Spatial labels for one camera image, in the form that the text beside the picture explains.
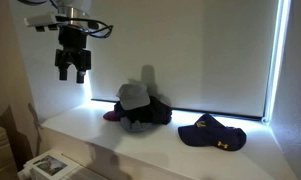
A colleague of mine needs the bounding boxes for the white roller blind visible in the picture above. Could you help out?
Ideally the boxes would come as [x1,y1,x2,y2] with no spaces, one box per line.
[88,0,280,118]

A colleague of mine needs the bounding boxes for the navy cap with yellow logo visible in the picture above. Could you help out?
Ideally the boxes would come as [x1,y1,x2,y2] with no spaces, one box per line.
[177,112,248,152]

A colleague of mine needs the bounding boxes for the beige drawer cabinet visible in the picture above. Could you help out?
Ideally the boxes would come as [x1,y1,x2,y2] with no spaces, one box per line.
[0,122,20,180]

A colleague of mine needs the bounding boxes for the grey cap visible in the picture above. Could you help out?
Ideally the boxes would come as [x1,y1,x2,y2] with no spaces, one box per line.
[119,116,156,134]

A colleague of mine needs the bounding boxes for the maroon cap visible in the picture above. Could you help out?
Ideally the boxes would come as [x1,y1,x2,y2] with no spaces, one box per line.
[102,109,122,123]

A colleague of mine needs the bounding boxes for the white cap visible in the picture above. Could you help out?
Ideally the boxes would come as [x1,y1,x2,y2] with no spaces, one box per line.
[115,82,152,111]

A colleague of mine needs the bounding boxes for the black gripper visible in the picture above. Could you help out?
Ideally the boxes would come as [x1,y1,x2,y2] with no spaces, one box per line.
[54,25,92,85]

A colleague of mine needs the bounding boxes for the white box with photo print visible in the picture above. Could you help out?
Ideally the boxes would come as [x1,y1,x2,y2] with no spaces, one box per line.
[22,150,81,180]

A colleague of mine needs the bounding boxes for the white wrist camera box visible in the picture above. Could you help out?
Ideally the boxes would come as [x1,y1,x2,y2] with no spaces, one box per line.
[24,12,70,33]

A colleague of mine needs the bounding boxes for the brown cardboard box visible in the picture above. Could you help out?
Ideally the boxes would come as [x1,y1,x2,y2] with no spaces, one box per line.
[0,104,35,172]

